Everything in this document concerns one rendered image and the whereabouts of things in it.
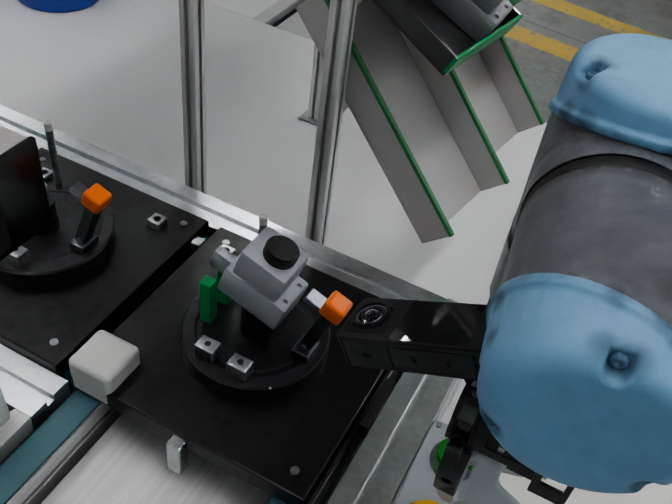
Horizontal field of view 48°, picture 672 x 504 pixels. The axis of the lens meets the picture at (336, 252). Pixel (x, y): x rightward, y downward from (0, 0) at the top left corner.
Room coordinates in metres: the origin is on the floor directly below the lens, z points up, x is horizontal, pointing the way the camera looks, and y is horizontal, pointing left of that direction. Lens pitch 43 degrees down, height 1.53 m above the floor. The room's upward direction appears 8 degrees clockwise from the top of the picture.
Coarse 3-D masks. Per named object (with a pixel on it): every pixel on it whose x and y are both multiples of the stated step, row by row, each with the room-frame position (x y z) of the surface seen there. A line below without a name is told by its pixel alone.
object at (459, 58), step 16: (384, 0) 0.66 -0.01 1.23; (400, 0) 0.66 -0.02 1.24; (416, 0) 0.70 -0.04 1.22; (400, 16) 0.65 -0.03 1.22; (416, 16) 0.65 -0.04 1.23; (432, 16) 0.69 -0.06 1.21; (512, 16) 0.73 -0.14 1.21; (416, 32) 0.64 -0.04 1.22; (432, 32) 0.64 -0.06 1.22; (448, 32) 0.68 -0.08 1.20; (464, 32) 0.69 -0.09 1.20; (496, 32) 0.68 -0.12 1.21; (432, 48) 0.63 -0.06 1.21; (448, 48) 0.63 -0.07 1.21; (464, 48) 0.67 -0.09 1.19; (480, 48) 0.67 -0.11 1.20; (432, 64) 0.63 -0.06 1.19; (448, 64) 0.62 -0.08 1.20
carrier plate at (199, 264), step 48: (240, 240) 0.60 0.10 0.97; (192, 288) 0.52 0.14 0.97; (336, 288) 0.55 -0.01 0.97; (144, 336) 0.45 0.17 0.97; (336, 336) 0.48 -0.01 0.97; (144, 384) 0.40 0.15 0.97; (192, 384) 0.40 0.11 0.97; (336, 384) 0.43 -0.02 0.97; (192, 432) 0.36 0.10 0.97; (240, 432) 0.36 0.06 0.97; (288, 432) 0.37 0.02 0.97; (336, 432) 0.38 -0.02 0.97; (288, 480) 0.32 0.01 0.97
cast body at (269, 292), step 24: (264, 240) 0.47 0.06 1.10; (288, 240) 0.47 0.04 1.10; (216, 264) 0.47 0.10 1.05; (240, 264) 0.45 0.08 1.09; (264, 264) 0.44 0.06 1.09; (288, 264) 0.45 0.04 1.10; (240, 288) 0.45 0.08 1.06; (264, 288) 0.44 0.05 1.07; (288, 288) 0.46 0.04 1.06; (264, 312) 0.44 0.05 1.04; (288, 312) 0.45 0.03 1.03
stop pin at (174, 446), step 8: (176, 440) 0.35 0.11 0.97; (184, 440) 0.35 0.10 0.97; (168, 448) 0.34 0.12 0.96; (176, 448) 0.34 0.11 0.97; (184, 448) 0.34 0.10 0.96; (168, 456) 0.34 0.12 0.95; (176, 456) 0.34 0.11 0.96; (184, 456) 0.34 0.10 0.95; (168, 464) 0.34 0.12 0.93; (176, 464) 0.34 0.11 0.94; (184, 464) 0.34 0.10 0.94; (176, 472) 0.34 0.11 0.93
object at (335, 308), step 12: (312, 288) 0.45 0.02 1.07; (312, 300) 0.44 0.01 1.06; (324, 300) 0.44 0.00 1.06; (336, 300) 0.43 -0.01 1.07; (348, 300) 0.44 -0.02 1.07; (324, 312) 0.43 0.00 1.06; (336, 312) 0.42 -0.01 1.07; (324, 324) 0.43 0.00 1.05; (336, 324) 0.42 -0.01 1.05; (312, 336) 0.43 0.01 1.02
